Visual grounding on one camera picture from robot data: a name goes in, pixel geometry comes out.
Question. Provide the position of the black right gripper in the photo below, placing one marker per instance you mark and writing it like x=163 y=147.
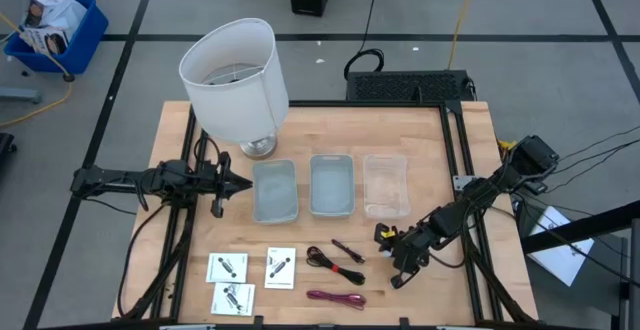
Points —
x=410 y=250

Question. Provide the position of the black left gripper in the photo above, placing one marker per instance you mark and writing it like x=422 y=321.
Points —
x=222 y=185

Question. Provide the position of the small white cube adapter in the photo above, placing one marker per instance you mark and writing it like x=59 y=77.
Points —
x=385 y=253

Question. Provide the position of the white printed leaflet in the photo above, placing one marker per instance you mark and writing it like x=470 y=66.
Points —
x=287 y=275
x=215 y=275
x=220 y=305

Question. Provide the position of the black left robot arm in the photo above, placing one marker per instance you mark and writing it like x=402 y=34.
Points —
x=165 y=177

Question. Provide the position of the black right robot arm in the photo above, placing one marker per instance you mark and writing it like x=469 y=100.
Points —
x=500 y=177

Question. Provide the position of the clear plastic bin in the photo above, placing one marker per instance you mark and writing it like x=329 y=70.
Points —
x=385 y=190

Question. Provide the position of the blue plastic floor bin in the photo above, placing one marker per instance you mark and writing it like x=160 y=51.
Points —
x=85 y=45

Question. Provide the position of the white shade table lamp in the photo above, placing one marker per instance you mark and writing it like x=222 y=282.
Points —
x=235 y=100

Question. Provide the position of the yellow plug connector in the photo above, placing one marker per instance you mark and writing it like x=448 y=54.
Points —
x=507 y=145

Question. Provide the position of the white paper sheet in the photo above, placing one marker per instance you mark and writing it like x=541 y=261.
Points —
x=560 y=260

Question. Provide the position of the black perforated computer case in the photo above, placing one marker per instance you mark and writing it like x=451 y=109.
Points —
x=400 y=86

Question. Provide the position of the black slanted beam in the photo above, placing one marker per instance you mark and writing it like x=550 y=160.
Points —
x=590 y=226

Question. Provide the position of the gray table foot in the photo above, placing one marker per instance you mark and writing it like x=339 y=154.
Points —
x=20 y=95

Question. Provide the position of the black chair caster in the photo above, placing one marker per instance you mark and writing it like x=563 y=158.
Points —
x=5 y=145

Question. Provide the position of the white printed carton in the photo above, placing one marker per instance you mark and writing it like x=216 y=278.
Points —
x=42 y=40
x=42 y=10

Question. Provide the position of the silver metal bracket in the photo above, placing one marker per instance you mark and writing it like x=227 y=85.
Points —
x=461 y=182

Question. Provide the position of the black aluminium table frame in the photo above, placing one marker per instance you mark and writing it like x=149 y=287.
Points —
x=375 y=104

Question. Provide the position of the black upright post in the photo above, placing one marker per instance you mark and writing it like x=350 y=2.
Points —
x=634 y=270

